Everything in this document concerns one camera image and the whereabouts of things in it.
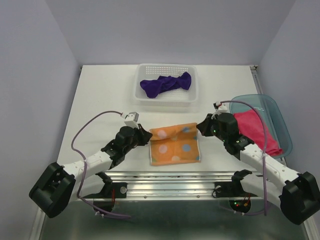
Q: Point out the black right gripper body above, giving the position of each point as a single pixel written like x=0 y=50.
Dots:
x=216 y=132

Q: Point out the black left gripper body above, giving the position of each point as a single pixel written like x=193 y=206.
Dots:
x=128 y=148

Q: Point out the pink microfiber towel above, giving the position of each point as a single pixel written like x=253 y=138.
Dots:
x=250 y=125

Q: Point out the orange and blue patterned towel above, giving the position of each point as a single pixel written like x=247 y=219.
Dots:
x=172 y=145

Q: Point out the purple towel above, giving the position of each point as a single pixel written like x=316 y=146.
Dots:
x=164 y=84

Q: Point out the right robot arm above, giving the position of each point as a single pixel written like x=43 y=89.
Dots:
x=296 y=194

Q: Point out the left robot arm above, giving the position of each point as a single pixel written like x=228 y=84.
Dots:
x=60 y=184

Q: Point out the white perforated plastic basket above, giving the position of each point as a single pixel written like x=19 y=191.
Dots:
x=175 y=98

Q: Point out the teal translucent plastic tray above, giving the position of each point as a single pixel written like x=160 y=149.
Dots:
x=270 y=116

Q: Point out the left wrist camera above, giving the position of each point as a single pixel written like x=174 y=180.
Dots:
x=131 y=120

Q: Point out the aluminium table edge rail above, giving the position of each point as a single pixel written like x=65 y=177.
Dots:
x=171 y=185

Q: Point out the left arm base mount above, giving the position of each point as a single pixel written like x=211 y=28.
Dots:
x=109 y=190

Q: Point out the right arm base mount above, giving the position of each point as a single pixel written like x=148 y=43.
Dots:
x=234 y=189

